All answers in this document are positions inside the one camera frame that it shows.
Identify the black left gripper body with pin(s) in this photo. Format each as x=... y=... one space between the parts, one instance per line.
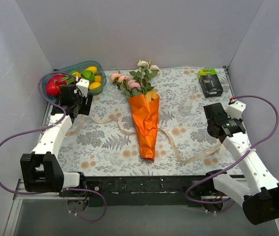
x=86 y=104

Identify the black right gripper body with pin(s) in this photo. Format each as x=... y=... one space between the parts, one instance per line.
x=211 y=111

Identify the orange wrapping paper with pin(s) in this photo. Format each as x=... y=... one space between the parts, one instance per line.
x=145 y=114

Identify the white rose stem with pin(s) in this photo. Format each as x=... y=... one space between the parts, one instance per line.
x=145 y=72

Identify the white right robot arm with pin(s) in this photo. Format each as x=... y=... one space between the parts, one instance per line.
x=252 y=169

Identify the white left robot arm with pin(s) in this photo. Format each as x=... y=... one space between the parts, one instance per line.
x=40 y=169

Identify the clear glass vase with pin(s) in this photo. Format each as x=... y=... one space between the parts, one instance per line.
x=187 y=103

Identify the yellow lemon front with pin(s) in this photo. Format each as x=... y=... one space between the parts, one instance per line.
x=94 y=85

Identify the yellow lemon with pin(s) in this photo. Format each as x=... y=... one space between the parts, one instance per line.
x=94 y=85
x=93 y=69

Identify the red apple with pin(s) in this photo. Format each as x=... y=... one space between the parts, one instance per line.
x=52 y=89

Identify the red dragon fruit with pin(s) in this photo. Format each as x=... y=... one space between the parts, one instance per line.
x=61 y=80

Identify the green lime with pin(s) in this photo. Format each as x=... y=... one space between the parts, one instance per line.
x=88 y=75

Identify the teal plastic fruit bowl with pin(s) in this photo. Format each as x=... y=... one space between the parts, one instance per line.
x=75 y=71

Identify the yellow lemon top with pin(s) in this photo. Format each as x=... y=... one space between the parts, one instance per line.
x=93 y=69

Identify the floral patterned table mat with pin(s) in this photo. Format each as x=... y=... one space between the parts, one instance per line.
x=55 y=132

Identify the black green product box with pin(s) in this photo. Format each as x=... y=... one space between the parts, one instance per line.
x=209 y=82

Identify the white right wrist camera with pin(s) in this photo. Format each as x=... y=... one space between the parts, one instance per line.
x=235 y=108

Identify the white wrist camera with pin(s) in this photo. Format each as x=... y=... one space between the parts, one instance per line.
x=82 y=85
x=235 y=108

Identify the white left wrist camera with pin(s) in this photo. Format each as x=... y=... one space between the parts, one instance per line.
x=82 y=85

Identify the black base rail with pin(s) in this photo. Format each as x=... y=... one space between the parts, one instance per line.
x=152 y=191

